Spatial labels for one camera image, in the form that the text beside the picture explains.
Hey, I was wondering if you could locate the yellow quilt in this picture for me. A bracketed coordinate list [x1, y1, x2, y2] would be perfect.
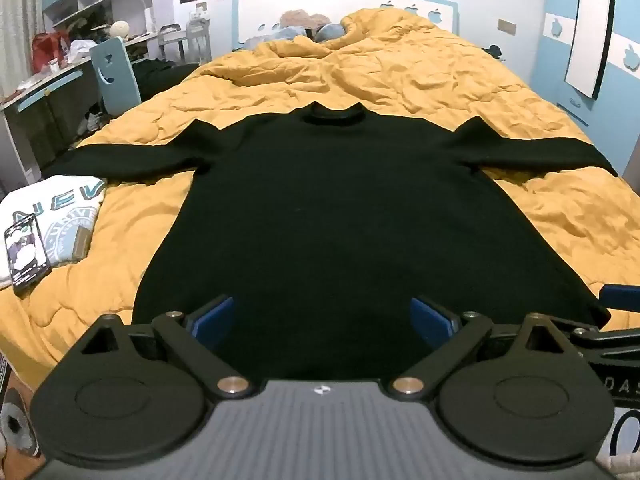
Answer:
[0, 7, 640, 383]

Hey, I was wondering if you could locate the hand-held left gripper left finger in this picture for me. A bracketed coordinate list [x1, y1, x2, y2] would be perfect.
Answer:
[80, 295, 251, 402]

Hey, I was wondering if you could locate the red bag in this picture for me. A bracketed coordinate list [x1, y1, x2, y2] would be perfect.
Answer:
[31, 31, 71, 73]

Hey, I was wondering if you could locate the white blue desk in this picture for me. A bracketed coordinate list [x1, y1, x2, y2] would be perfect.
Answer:
[0, 30, 166, 186]

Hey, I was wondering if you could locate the black sweater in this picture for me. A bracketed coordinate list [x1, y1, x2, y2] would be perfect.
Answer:
[50, 101, 618, 381]

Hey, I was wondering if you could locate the black smartphone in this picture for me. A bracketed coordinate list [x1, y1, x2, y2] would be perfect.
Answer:
[4, 213, 52, 297]

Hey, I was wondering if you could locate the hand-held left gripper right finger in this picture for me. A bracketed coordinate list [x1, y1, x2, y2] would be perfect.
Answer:
[390, 296, 588, 403]

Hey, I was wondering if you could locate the blue white wardrobe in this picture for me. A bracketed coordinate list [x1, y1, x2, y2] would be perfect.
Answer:
[530, 0, 640, 181]

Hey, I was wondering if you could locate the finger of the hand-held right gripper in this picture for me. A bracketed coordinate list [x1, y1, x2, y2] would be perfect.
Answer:
[600, 284, 640, 308]
[570, 326, 640, 360]

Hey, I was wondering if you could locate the light blue chair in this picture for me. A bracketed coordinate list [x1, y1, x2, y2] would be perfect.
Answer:
[90, 36, 142, 117]

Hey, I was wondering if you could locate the white printed t-shirt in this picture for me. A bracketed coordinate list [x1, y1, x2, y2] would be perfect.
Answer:
[0, 175, 108, 288]

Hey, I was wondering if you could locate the small white chair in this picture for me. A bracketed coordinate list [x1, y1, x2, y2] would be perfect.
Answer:
[157, 24, 188, 58]

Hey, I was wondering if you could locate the blue plush pillow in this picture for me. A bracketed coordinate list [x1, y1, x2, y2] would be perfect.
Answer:
[314, 22, 348, 42]

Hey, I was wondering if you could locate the black framed mirror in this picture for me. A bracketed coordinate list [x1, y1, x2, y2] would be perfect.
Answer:
[564, 0, 617, 98]

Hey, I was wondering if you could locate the white blue bed headboard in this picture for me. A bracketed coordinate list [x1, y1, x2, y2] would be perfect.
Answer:
[231, 0, 460, 51]

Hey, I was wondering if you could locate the cardboard box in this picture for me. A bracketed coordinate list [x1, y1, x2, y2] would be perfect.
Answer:
[0, 355, 46, 461]

